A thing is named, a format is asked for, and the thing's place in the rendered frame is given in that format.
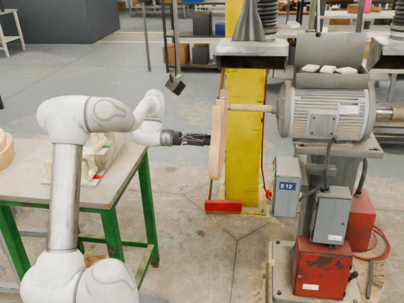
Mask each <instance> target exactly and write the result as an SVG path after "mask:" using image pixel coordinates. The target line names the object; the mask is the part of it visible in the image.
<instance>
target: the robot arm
mask: <svg viewBox="0 0 404 303"><path fill-rule="evenodd" d="M164 107H165V101H164V95H163V94H162V92H161V91H159V90H157V89H151V90H148V92H146V94H145V96H144V98H143V99H142V101H140V103H139V104H138V106H137V107H136V108H135V110H134V111H133V112H132V111H131V110H130V109H129V107H128V106H126V105H125V104H124V103H122V102H120V101H119V100H116V99H113V98H108V97H106V98H104V97H91V96H58V97H54V98H51V99H48V100H46V101H44V102H43V103H42V104H41V105H40V106H39V107H38V110H37V121H38V124H39V126H40V127H41V128H42V129H43V130H44V131H45V132H47V133H48V135H49V139H50V141H51V143H52V144H53V145H54V146H53V155H52V172H51V182H50V204H49V221H48V231H47V248H46V250H44V251H43V252H42V253H41V254H40V255H39V257H38V259H37V263H36V264H35V265H34V266H32V267H31V268H30V269H29V270H28V271H27V272H26V274H25V275H24V277H23V279H22V282H21V284H20V295H21V298H22V300H23V302H24V303H139V296H138V289H137V285H136V281H135V278H134V276H133V273H132V272H131V270H130V269H129V268H128V266H127V265H126V264H125V263H124V262H122V261H121V260H119V259H114V258H108V259H103V260H100V261H98V262H96V263H95V264H93V265H92V266H91V267H90V268H86V265H85V262H84V256H83V254H82V253H81V252H80V250H78V249H77V242H78V222H79V203H80V192H81V172H82V153H83V146H84V145H85V144H86V143H87V141H88V137H89V136H90V133H102V132H112V131H113V132H120V133H123V132H132V137H133V141H134V142H135V143H137V144H139V145H143V146H147V147H158V146H168V147H172V146H173V145H181V144H182V145H195V146H202V147H204V145H210V140H211V135H207V133H188V134H185V135H183V134H182V132H181V131H176V130H175V131H174V130H173V129H163V128H162V120H163V117H164ZM140 125H141V126H140Z"/></svg>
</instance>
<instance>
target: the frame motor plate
mask: <svg viewBox="0 0 404 303"><path fill-rule="evenodd" d="M352 145H353V146H352V147H346V146H334V145H332V146H331V151H330V156H344V157H356V158H377V159H382V158H383V155H384V152H383V151H382V149H381V147H380V145H379V143H378V142H377V140H376V138H375V136H374V134H373V133H372V132H371V134H370V138H369V139H368V140H367V141H364V142H361V141H352ZM294 146H295V154H301V155H322V156H326V150H327V145H310V144H294Z"/></svg>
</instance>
